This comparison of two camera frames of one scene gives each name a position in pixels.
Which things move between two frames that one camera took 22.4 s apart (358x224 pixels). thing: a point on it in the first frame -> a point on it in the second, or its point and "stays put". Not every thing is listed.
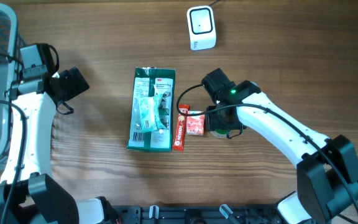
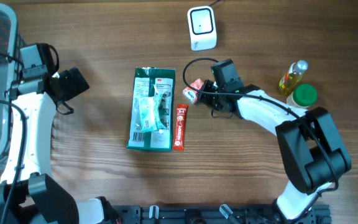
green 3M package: (151, 121) stays put
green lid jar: (221, 133) -> (304, 96)
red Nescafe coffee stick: (179, 137) stays put
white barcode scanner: (201, 27) stays put
